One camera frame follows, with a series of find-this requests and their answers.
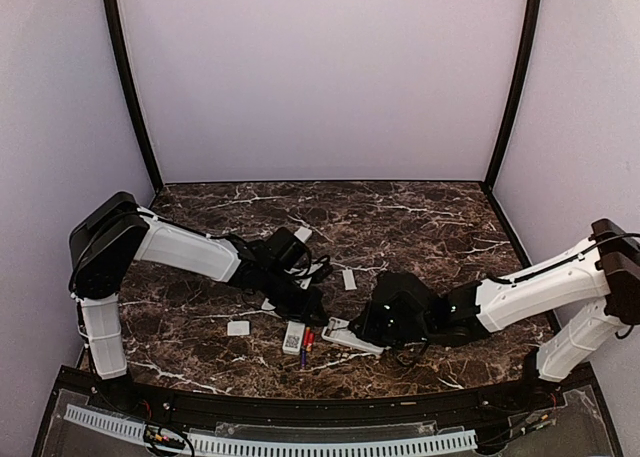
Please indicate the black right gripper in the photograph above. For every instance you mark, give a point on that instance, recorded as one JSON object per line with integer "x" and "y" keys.
{"x": 364, "y": 325}

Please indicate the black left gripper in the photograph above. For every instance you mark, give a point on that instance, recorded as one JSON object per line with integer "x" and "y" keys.
{"x": 303, "y": 313}

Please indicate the white remote face down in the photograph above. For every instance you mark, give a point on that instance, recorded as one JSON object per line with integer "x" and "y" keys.
{"x": 337, "y": 332}

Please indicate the red black battery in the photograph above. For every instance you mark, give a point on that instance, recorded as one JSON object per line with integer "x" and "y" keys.
{"x": 310, "y": 343}

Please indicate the red blue battery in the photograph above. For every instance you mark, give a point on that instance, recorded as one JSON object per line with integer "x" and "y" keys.
{"x": 307, "y": 335}

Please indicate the small white buttoned remote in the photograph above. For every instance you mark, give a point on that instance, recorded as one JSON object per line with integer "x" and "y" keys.
{"x": 293, "y": 338}

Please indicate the long white battery cover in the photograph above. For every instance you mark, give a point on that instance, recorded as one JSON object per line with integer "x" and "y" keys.
{"x": 349, "y": 280}

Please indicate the white TCL remote control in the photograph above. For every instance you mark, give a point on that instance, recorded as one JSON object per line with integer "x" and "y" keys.
{"x": 267, "y": 306}

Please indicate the curved white battery cover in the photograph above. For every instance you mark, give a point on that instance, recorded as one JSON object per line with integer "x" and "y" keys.
{"x": 238, "y": 328}

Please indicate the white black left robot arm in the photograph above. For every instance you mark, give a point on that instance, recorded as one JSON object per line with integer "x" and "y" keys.
{"x": 119, "y": 232}

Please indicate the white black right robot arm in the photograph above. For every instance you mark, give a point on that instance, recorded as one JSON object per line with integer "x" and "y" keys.
{"x": 601, "y": 271}

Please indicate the black front rail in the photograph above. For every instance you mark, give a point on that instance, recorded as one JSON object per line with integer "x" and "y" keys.
{"x": 462, "y": 406}

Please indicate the white slotted cable duct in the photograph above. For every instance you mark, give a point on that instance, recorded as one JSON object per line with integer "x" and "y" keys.
{"x": 249, "y": 440}

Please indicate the black right corner post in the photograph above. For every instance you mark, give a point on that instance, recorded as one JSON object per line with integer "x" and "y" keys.
{"x": 516, "y": 88}

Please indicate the black corner post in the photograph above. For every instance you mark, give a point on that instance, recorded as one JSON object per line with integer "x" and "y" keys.
{"x": 516, "y": 88}
{"x": 128, "y": 86}

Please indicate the black left corner post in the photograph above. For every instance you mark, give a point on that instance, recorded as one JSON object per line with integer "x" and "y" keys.
{"x": 128, "y": 86}

